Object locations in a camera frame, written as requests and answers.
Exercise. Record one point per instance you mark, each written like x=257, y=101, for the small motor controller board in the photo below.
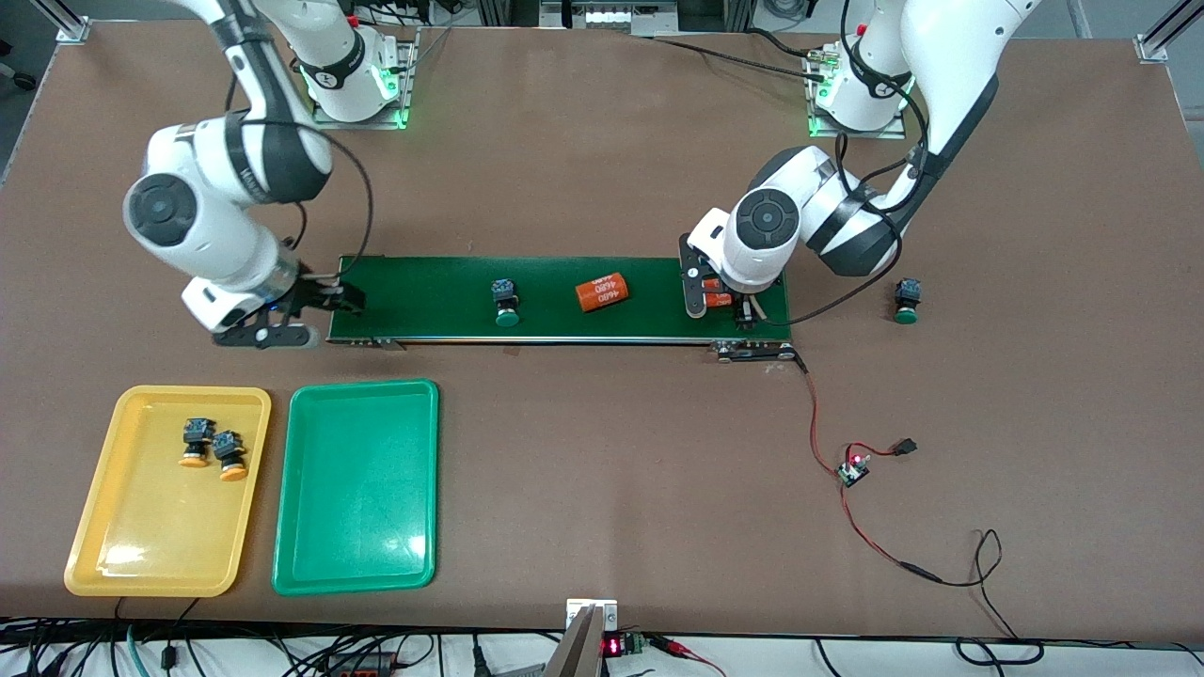
x=854, y=473

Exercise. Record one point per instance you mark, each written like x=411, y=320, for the grey camera mount beam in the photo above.
x=576, y=653

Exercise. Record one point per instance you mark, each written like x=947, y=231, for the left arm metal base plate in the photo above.
x=898, y=132

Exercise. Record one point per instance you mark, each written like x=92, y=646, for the orange cylindrical capacitor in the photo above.
x=602, y=293
x=719, y=301

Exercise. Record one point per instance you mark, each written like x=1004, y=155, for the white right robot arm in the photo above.
x=188, y=216

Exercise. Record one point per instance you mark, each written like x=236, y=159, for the yellow mushroom push button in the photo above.
x=195, y=437
x=229, y=447

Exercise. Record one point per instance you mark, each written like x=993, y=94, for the black chair caster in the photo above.
x=21, y=81

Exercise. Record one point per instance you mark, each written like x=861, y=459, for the green plastic tray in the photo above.
x=357, y=489

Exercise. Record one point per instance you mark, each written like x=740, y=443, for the green mushroom push button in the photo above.
x=907, y=299
x=506, y=301

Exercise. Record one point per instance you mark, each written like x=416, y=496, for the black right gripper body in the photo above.
x=311, y=294

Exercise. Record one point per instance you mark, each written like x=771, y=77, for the silver control box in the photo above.
x=602, y=17

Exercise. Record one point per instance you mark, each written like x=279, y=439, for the black connector plug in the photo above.
x=905, y=448

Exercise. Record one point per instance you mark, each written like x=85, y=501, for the aluminium frame profile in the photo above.
x=1152, y=45
x=73, y=30

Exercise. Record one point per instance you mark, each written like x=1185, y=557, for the red digit display module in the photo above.
x=613, y=646

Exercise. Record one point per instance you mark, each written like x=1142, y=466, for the green conveyor belt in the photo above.
x=423, y=301

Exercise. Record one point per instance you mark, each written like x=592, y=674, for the black power strip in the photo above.
x=362, y=668

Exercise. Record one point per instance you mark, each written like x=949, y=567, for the yellow plastic tray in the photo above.
x=169, y=527

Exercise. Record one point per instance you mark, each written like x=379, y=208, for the white metal mounting plate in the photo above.
x=609, y=616

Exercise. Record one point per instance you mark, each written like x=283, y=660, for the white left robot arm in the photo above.
x=771, y=226

